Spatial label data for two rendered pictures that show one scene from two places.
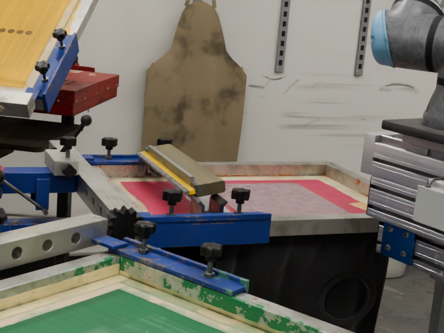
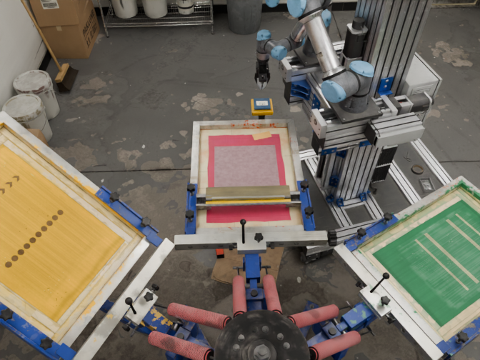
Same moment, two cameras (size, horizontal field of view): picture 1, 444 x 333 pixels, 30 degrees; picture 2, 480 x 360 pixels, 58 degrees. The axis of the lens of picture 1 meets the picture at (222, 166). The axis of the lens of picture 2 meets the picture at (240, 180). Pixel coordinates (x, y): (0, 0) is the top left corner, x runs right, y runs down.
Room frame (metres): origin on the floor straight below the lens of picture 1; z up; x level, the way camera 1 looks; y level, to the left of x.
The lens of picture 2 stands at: (1.60, 1.34, 2.68)
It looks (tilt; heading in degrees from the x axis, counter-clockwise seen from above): 49 degrees down; 291
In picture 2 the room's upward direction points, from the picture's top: straight up
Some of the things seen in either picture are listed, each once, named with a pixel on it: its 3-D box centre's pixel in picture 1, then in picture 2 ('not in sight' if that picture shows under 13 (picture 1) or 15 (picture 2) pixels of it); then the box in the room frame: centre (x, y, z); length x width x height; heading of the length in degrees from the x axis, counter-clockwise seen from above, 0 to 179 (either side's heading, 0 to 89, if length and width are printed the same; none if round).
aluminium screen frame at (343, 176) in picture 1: (252, 193); (246, 172); (2.11, -0.09, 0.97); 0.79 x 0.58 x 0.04; 113
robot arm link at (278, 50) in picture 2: not in sight; (278, 48); (2.13, -0.63, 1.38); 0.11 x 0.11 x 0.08; 58
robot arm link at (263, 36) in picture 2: not in sight; (263, 41); (2.22, -0.67, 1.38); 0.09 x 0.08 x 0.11; 148
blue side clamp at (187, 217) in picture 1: (204, 227); (305, 206); (1.76, 0.03, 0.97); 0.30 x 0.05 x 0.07; 113
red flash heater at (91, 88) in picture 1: (41, 87); not in sight; (3.11, 0.71, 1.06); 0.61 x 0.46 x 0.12; 173
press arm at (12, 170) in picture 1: (37, 180); (251, 262); (1.89, 0.43, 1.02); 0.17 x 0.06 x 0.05; 113
